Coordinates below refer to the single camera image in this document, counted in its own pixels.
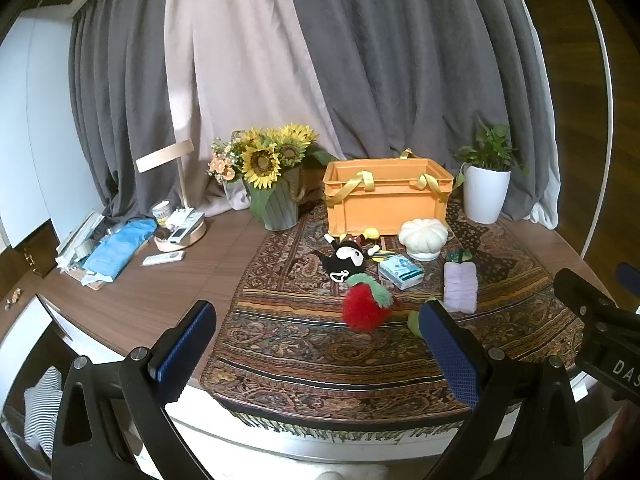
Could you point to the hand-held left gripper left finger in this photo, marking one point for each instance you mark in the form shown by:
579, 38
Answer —
185, 345

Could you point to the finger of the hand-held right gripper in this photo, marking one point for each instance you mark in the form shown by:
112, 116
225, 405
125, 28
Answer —
631, 280
585, 297

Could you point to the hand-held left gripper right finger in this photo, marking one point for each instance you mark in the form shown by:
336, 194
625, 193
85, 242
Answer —
450, 355

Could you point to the white pumpkin plush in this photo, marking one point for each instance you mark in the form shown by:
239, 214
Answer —
422, 237

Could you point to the orange plastic crate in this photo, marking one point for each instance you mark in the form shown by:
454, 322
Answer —
380, 210

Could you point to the green plush toy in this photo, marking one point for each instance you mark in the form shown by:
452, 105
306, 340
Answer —
414, 322

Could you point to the lilac plush toy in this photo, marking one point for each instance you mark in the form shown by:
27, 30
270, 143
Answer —
460, 287

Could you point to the white remote control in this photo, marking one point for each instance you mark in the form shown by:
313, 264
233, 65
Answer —
187, 218
180, 234
162, 259

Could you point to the blue green tissue pack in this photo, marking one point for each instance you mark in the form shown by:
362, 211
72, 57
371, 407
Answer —
400, 271

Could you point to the red strawberry plush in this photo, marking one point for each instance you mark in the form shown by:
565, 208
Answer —
362, 307

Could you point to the patterned fringed table cloth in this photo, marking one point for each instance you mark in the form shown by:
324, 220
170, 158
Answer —
300, 340

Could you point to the blue cloth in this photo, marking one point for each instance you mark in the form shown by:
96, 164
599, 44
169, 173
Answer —
120, 247

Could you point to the white paper cup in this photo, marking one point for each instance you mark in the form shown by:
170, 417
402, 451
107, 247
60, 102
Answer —
161, 212

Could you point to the black and white plush toy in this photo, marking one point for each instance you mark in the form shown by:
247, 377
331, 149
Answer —
350, 260

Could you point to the white ribbed plant pot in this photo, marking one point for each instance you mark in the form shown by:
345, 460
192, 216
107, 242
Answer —
485, 195

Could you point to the small yellow plush toy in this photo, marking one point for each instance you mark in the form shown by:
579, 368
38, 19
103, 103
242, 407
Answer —
371, 232

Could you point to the white flat box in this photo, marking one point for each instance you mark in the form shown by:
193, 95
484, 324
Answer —
75, 245

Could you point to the striped cloth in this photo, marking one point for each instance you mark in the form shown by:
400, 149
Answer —
42, 400

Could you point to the grey green ribbed vase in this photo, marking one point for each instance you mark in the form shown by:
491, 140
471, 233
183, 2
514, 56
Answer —
280, 207

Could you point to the green ribbon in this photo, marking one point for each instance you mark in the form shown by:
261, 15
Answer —
430, 182

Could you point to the green potted plant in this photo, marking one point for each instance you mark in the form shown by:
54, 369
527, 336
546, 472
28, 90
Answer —
490, 147

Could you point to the peach flower bouquet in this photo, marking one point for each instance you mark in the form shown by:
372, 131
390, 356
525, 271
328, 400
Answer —
222, 165

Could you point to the wooden desk lamp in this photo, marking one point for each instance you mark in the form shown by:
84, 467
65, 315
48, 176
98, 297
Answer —
165, 156

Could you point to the sunflower bouquet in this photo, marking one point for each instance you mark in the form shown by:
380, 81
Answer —
260, 160

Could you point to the brown woven basket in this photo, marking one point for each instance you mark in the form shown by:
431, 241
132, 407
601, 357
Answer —
312, 180

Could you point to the grey curtain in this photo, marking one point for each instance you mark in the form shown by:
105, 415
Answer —
400, 60
125, 85

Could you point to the white wardrobe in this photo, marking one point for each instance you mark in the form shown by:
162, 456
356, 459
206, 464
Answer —
40, 110

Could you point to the beige curtain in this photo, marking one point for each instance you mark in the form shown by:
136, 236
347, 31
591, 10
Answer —
240, 60

